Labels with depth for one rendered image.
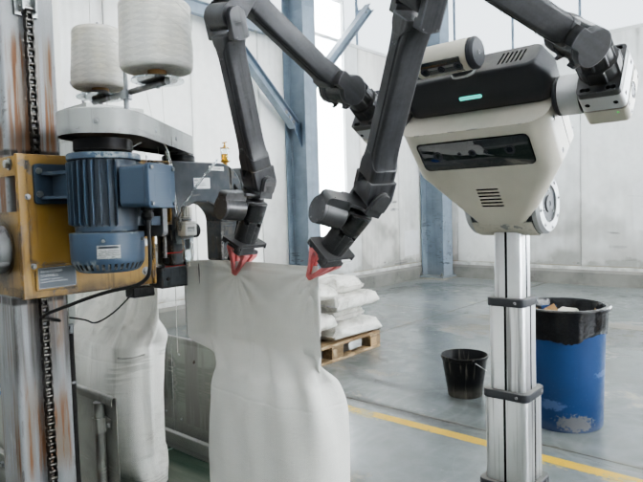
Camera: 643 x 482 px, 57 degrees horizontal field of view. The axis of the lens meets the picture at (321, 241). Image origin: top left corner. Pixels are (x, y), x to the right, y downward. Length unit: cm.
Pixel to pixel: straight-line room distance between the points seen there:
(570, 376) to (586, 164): 630
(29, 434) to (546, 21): 138
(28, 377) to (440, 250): 897
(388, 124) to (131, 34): 62
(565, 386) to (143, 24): 271
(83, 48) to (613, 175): 829
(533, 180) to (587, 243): 791
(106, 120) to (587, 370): 274
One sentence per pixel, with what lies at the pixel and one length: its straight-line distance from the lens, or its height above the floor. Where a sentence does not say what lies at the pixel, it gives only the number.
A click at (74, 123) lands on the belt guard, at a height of 138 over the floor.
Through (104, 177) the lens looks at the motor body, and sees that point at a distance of 128.
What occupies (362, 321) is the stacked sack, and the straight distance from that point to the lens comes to 498.
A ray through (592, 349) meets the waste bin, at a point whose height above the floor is 44.
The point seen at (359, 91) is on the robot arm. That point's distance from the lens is 156.
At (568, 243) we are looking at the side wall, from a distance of 947.
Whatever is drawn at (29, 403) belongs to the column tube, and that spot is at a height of 79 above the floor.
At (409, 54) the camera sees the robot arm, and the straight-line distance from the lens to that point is 106.
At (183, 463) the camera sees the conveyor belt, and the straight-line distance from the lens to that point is 212.
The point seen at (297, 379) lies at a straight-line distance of 134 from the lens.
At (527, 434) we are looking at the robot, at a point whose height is 58.
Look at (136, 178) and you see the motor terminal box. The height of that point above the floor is 127.
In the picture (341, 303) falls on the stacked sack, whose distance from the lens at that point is 471.
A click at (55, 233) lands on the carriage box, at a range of 143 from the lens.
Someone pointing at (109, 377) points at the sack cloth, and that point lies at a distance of 190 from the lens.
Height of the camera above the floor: 120
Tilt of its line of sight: 3 degrees down
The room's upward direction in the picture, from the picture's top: 2 degrees counter-clockwise
